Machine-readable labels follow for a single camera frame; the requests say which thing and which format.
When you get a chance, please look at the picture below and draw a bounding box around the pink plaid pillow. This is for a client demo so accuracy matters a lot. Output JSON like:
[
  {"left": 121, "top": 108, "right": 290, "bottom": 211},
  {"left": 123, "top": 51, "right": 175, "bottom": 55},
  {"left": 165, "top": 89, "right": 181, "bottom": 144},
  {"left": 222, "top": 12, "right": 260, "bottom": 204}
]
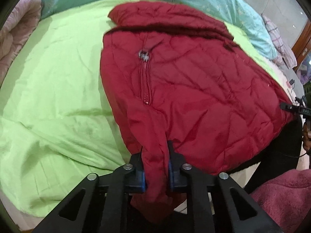
[{"left": 261, "top": 14, "right": 297, "bottom": 69}]

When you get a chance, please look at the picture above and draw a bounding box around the red puffer jacket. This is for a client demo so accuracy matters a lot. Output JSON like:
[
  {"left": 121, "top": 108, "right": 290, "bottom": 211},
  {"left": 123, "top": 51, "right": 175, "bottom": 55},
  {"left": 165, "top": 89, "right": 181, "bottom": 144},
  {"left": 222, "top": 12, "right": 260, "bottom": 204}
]
[{"left": 100, "top": 1, "right": 294, "bottom": 222}]

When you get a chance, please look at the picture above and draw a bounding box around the pink quilted garment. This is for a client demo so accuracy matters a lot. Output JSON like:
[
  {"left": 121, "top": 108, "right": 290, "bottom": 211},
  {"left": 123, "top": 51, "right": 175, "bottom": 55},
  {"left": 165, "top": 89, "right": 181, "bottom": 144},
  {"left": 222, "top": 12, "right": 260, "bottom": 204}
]
[{"left": 0, "top": 0, "right": 42, "bottom": 82}]

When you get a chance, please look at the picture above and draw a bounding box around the lime green bed sheet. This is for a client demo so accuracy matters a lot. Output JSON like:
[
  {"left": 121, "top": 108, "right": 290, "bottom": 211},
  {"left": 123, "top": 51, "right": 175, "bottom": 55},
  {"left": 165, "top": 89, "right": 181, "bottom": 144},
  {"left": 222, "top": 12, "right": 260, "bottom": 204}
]
[{"left": 1, "top": 0, "right": 280, "bottom": 218}]

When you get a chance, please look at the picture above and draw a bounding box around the person's right hand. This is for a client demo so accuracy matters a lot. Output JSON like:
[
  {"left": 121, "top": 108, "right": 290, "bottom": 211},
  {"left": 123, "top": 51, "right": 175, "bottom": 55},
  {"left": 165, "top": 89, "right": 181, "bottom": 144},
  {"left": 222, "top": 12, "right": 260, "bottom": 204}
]
[{"left": 303, "top": 120, "right": 311, "bottom": 155}]

